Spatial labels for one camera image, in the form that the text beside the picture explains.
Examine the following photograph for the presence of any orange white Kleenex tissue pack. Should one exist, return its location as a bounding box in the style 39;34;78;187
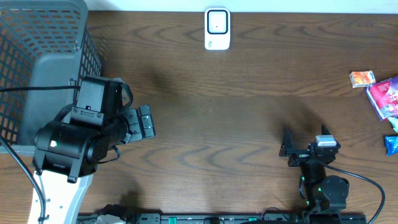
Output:
349;70;376;88

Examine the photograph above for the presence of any blue Oreo cookie pack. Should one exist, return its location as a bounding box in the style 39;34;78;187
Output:
384;136;398;156

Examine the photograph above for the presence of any red purple snack box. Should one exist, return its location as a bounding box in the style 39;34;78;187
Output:
365;77;397;121

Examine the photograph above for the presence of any mint green wipes packet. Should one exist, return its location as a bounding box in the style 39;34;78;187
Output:
388;117;398;133

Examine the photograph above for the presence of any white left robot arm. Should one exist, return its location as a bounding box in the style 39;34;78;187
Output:
28;76;155;223

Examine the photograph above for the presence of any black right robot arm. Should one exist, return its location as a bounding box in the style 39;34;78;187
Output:
279;126;349;214

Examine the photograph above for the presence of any white barcode scanner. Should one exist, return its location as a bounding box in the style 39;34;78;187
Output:
204;8;231;50

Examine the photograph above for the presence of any dark grey plastic basket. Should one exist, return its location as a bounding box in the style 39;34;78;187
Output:
1;0;102;157

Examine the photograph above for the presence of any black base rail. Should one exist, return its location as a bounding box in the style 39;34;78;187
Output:
76;212;368;224

